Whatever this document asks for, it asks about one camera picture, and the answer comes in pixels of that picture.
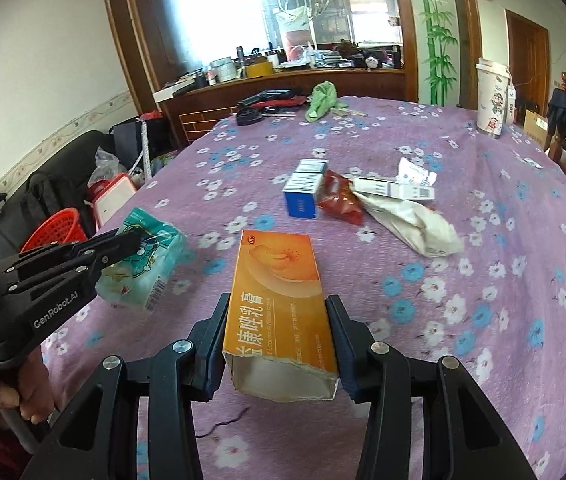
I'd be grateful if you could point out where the orange ointment box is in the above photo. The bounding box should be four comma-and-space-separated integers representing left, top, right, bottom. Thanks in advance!
222, 230, 338, 403

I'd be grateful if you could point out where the red plastic basket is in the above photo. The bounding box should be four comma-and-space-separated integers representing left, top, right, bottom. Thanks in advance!
21, 208, 88, 252

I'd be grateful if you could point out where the clear plastic bag on sofa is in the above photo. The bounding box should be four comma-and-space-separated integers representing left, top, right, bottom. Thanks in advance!
87, 148, 127, 188

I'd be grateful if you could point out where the black red pouch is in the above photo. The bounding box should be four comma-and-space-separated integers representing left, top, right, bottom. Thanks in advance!
236, 89, 307, 110

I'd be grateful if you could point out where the teal tissue pack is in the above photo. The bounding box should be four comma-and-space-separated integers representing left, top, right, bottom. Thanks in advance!
96, 207, 187, 311

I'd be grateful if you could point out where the left hand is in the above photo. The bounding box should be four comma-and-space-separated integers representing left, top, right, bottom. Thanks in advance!
0, 348, 54, 426

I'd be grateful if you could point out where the black thread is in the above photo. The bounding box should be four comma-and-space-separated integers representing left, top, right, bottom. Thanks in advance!
195, 406, 251, 439

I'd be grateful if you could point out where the dark red snack packet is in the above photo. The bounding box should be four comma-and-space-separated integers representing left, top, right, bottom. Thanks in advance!
318, 170, 363, 226

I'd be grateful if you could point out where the beige paper bag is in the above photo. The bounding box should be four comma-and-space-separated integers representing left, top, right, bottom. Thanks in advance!
355, 192, 464, 258

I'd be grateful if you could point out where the wooden door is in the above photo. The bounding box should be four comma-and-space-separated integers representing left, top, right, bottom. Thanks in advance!
505, 10, 550, 114

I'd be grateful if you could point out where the white medicine box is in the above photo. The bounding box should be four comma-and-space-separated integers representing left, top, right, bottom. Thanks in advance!
350, 157, 437, 202

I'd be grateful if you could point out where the green cloth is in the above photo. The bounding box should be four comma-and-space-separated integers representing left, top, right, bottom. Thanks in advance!
305, 80, 348, 122

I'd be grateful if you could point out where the purple floral tablecloth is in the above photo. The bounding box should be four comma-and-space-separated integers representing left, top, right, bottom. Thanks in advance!
44, 98, 566, 479

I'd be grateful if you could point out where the blue white small carton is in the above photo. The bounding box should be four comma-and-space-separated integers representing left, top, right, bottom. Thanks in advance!
283, 172, 323, 219

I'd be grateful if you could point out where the cardboard box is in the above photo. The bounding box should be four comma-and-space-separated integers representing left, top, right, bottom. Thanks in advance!
524, 110, 550, 151

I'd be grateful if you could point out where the red white lidded box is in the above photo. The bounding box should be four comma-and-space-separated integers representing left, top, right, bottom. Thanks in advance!
92, 174, 137, 229

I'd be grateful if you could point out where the wooden counter shelf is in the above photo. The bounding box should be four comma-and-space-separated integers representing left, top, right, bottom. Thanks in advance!
151, 66, 420, 146

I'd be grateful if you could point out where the black car key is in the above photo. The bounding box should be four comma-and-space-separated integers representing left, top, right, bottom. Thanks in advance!
235, 107, 263, 127

